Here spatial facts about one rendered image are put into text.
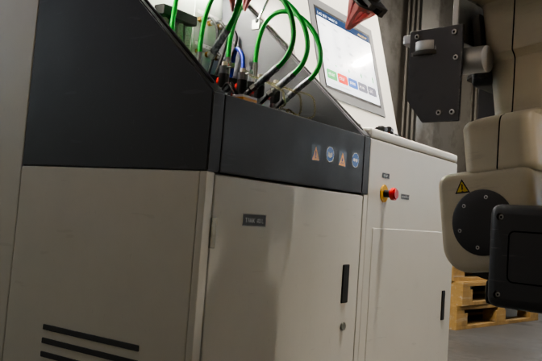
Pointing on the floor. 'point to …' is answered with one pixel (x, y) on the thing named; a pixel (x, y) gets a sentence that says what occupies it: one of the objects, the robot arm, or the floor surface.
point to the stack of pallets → (477, 304)
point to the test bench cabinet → (114, 264)
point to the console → (416, 194)
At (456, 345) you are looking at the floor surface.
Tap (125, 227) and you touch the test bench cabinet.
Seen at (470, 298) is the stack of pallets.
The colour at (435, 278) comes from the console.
